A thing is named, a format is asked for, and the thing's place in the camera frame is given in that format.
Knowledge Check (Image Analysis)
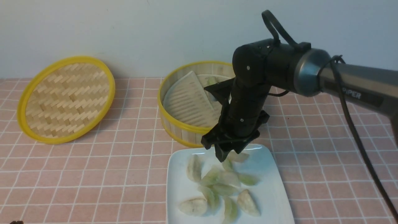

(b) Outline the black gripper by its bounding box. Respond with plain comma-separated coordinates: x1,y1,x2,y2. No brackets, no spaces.
201,78,270,163

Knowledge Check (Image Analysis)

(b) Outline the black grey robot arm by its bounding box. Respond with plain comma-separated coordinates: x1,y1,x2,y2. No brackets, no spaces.
201,39,398,162

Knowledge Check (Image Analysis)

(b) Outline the pale dumpling plate top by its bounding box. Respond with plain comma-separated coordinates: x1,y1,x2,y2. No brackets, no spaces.
227,151,250,163

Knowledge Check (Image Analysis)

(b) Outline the pale dumpling plate centre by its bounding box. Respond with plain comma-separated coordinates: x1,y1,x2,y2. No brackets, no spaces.
218,171,241,187

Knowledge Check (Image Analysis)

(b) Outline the green dumpling plate right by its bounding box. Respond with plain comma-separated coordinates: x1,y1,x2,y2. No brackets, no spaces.
237,173,260,186

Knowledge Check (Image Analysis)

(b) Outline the green dumpling plate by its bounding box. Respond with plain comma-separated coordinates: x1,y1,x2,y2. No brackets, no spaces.
211,183,238,197
222,197,238,224
199,167,221,186
198,186,220,214
237,173,260,186

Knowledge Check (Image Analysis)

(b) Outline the green dumpling plate centre left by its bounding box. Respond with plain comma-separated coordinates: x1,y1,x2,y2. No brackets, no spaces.
199,167,221,186

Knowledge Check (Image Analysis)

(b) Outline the green dumpling plate middle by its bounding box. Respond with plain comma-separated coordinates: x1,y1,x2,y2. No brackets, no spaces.
211,183,238,197

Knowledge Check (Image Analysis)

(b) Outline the pale dumpling plate left upright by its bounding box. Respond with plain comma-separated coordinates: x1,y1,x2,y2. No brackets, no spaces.
186,154,202,183

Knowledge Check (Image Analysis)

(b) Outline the pale dumpling plate bottom right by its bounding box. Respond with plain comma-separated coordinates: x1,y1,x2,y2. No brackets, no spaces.
237,189,261,217

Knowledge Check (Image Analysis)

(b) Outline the green dumpling plate lower centre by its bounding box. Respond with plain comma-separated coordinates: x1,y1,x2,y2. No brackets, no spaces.
198,186,220,214

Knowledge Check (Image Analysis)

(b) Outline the white square plate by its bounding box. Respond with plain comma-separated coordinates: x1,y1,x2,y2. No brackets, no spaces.
166,144,295,224

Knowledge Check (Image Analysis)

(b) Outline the green dumpling plate bottom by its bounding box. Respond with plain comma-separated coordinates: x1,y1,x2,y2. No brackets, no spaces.
222,197,238,224

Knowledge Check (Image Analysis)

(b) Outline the pale dumpling plate bottom left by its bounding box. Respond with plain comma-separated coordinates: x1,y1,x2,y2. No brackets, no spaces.
178,198,208,217

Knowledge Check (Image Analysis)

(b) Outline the yellow rimmed bamboo steamer basket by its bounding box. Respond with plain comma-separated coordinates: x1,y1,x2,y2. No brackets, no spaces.
157,61,235,148

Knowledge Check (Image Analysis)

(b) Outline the white folded steamer liner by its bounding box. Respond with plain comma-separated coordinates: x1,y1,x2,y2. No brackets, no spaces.
161,71,231,128

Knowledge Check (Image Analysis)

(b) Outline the pink checkered tablecloth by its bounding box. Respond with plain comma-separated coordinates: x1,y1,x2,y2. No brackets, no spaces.
0,78,394,224

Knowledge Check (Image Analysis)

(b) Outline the yellow rimmed bamboo steamer lid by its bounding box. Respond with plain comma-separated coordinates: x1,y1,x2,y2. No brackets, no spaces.
16,56,116,144

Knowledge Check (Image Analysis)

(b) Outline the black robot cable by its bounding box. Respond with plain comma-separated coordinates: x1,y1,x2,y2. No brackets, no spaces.
261,10,398,222

